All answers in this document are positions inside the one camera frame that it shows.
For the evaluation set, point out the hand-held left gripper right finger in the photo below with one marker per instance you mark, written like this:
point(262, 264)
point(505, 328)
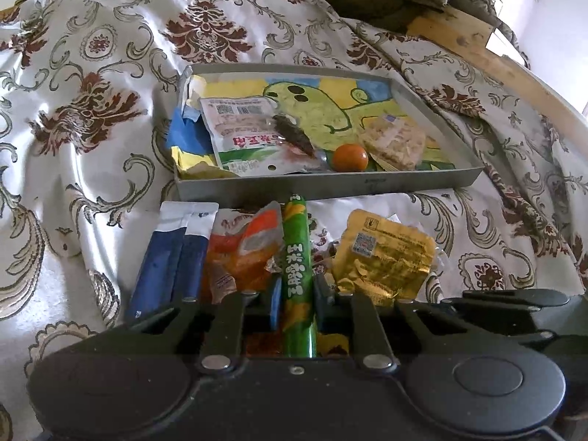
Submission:
point(321, 305)

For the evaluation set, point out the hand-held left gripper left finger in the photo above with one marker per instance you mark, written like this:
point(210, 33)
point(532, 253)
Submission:
point(275, 305)

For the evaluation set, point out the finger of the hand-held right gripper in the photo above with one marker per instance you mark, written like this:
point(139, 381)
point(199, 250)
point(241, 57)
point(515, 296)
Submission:
point(514, 297)
point(487, 317)

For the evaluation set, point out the green sausage stick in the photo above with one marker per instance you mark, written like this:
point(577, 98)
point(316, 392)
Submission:
point(298, 262)

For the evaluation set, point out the orange snack packet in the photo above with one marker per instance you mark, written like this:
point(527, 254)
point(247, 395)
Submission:
point(239, 252)

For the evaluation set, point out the gold foil packet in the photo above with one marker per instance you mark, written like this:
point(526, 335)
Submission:
point(386, 257)

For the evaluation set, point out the blue white sachet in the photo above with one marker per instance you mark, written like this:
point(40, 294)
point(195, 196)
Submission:
point(195, 257)
point(154, 262)

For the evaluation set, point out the grey shallow tray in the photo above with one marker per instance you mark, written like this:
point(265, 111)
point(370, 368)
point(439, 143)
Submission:
point(321, 186)

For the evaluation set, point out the orange fruit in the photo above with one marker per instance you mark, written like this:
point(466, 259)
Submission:
point(350, 157)

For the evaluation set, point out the dried fish packet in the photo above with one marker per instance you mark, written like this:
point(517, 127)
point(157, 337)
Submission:
point(294, 135)

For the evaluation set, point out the white green pea packet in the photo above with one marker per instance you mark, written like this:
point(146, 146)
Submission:
point(239, 133)

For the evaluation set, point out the clear rice cracker packet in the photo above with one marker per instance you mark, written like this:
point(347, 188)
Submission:
point(395, 140)

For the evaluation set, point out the painted green creature picture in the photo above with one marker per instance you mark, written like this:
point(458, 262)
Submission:
point(330, 105)

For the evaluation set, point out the white board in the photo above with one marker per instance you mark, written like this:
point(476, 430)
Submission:
point(505, 46)

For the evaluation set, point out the floral printed blanket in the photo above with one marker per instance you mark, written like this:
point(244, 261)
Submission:
point(92, 101)

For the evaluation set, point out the wooden bed frame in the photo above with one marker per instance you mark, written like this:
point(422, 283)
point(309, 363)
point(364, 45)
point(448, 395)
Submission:
point(459, 32)

